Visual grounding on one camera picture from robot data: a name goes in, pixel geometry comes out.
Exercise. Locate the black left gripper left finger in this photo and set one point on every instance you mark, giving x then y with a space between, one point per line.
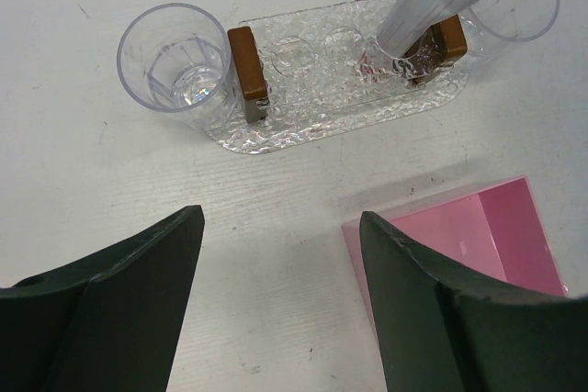
107 322

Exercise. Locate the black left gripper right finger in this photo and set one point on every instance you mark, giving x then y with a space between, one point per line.
442 326

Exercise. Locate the clear plastic cup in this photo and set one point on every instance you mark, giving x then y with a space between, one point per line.
175 59
493 27

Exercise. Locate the brown wooden holder block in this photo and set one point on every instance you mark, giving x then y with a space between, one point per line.
437 49
250 73

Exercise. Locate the clear textured glass tray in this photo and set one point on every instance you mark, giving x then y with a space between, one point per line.
326 76

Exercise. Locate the pink plastic drawer box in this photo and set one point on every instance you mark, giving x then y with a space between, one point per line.
494 229

